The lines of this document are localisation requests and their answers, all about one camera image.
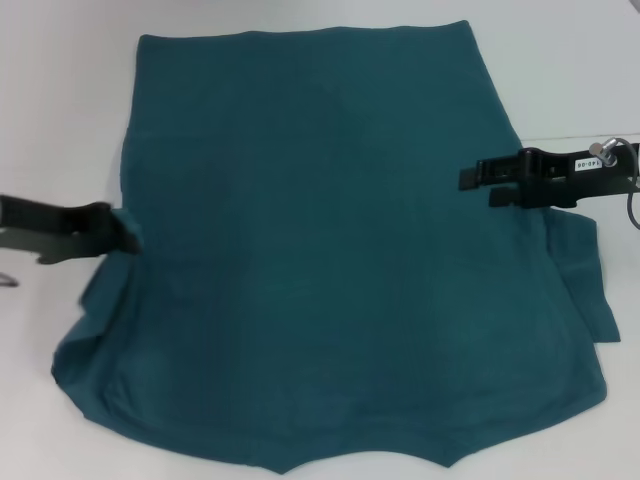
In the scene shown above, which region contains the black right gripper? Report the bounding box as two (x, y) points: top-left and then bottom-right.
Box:
(458, 141), (640, 210)

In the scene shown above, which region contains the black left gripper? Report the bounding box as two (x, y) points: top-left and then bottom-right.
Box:
(0, 194), (144, 265)

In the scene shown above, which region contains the blue t-shirt with white print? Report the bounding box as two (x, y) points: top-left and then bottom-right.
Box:
(50, 18), (622, 474)

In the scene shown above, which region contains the grey right arm cable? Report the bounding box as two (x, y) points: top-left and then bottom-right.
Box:
(588, 139), (640, 237)

